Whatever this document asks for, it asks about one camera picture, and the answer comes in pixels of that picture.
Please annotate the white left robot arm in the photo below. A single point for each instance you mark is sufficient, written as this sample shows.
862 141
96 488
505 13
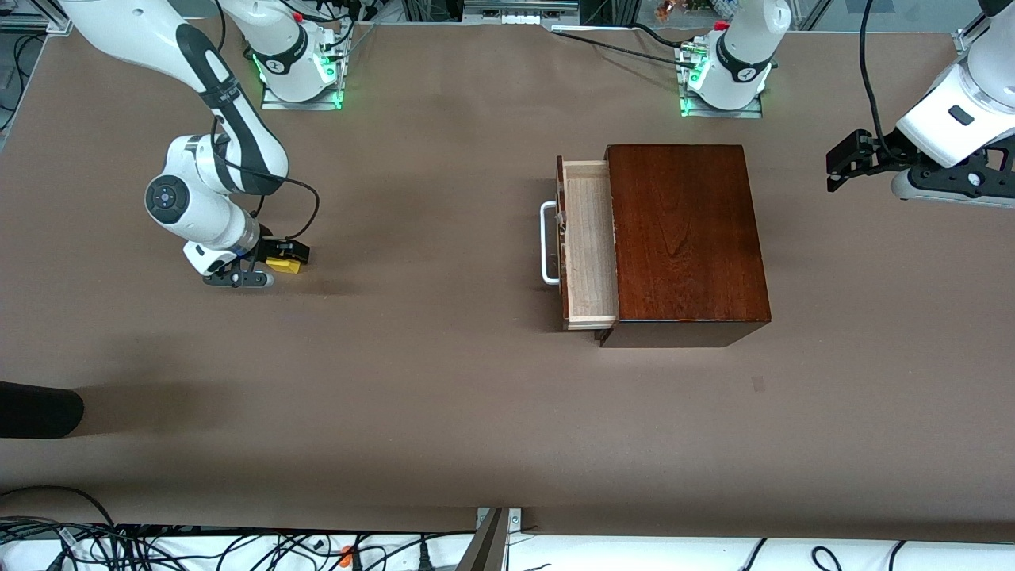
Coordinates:
745 47

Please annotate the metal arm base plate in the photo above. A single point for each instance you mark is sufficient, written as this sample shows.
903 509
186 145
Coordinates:
301 105
714 111

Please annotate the aluminium post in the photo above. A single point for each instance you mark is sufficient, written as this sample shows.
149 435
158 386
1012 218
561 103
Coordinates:
490 547

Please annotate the yellow block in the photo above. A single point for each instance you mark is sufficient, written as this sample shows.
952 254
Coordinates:
285 266

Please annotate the black rounded object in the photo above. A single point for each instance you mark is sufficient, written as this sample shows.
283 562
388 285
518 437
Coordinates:
40 410

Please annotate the dark brown wooden cabinet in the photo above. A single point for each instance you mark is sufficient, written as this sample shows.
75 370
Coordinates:
690 238

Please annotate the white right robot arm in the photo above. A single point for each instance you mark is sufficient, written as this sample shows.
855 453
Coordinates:
198 198

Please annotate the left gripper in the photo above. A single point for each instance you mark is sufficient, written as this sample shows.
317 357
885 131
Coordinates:
886 151

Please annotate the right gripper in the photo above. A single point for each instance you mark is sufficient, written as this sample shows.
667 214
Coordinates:
266 245

